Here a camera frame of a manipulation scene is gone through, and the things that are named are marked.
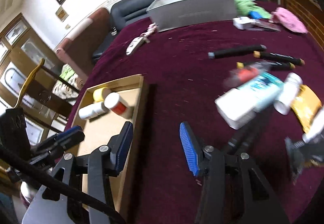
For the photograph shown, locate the brown armchair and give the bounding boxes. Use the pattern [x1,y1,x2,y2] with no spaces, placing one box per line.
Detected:
[55,7,112,82]

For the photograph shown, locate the black marker gold cap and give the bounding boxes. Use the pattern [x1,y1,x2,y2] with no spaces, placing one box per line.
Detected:
[253,51,305,66]

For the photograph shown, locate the silver grey long box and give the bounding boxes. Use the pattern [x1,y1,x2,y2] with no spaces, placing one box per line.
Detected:
[146,0,237,32]

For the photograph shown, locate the black marker yellow cap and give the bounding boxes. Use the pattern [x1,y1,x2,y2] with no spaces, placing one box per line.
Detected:
[237,61,295,70]

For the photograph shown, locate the pink cloth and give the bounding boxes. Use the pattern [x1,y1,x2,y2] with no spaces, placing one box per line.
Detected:
[271,7,308,34]

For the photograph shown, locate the white bottle green label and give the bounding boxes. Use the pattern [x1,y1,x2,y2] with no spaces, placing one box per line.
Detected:
[274,73,303,115]

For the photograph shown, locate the clear pen package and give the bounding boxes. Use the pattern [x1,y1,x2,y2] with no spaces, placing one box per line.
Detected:
[247,19,281,32]

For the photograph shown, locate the cardboard tray box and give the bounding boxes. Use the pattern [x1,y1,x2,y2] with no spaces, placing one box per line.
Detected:
[68,74,148,220]

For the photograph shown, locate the white pill bottle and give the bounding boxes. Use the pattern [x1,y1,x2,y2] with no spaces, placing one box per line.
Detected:
[79,101,109,120]

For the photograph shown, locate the green cloth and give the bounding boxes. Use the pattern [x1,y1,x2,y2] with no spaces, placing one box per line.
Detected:
[234,0,271,19]

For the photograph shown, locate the teal white pack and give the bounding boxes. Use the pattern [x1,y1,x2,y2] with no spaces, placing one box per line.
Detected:
[238,72,283,113]

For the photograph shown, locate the black gold snack packet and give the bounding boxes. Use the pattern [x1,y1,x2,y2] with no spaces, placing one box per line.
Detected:
[285,133,323,185]

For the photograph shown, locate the clear case red items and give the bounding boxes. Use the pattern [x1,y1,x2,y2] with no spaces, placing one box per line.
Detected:
[224,65,268,89]

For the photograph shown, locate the black marker grey cap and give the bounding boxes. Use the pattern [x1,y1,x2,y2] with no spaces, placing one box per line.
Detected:
[208,45,267,59]

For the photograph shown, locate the small white charger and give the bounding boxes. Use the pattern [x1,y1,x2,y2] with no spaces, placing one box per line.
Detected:
[233,17,256,30]

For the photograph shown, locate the white bottle red cap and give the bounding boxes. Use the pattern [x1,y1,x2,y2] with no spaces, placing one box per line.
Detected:
[302,108,324,143]

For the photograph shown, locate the white power adapter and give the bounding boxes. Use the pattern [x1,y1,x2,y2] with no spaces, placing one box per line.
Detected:
[215,88,258,130]

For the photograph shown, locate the yellow foil packet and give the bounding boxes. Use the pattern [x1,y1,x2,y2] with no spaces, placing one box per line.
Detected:
[291,85,322,133]

